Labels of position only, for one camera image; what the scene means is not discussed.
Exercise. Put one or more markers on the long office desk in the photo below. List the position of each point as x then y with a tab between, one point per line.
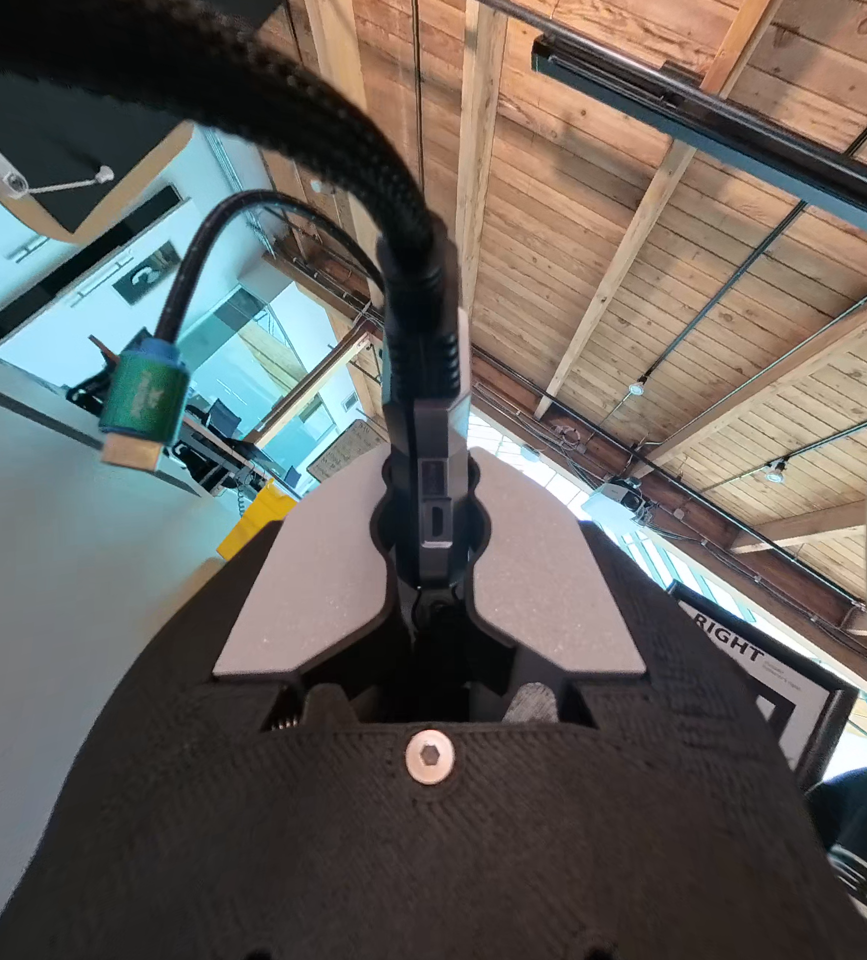
216	450

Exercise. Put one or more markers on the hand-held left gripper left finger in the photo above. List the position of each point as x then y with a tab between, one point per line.
306	592

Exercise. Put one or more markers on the ceiling track light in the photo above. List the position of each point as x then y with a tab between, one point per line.
636	388
775	472

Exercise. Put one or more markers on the yellow plastic bin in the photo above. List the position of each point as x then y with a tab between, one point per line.
257	517

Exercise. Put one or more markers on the dark door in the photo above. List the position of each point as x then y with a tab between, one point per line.
81	259

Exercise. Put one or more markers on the black office chair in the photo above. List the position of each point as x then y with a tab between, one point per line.
223	416
92	390

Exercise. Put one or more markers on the black ceiling track rail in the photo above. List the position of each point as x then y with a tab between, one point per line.
703	97

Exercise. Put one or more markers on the whiteboard on stand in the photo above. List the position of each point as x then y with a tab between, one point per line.
343	450

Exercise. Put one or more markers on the white ceiling device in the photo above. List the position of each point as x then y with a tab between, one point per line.
529	452

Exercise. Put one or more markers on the framed marker sign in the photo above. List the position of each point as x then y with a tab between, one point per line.
778	675

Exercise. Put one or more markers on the black board wooden edge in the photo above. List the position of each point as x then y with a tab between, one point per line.
66	150

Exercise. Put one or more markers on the white ceiling projector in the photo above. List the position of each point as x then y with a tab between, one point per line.
613	501

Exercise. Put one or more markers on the silver HDMI splitter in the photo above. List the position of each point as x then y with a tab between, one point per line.
433	480

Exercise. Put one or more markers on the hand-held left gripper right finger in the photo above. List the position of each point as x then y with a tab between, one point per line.
553	592

